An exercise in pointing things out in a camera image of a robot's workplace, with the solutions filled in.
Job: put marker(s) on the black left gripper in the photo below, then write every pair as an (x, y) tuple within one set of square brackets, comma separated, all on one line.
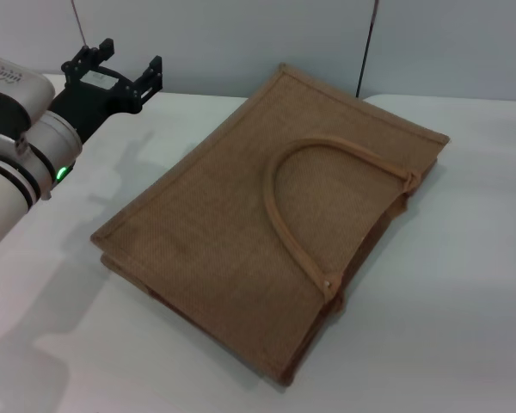
[(94, 96)]

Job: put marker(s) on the brown woven handbag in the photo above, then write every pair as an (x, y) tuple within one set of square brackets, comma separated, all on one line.
[(223, 223)]

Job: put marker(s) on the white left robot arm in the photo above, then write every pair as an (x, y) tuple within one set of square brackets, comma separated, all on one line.
[(8, 193)]

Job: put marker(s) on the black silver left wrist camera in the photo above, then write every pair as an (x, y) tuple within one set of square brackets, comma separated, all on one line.
[(17, 94)]

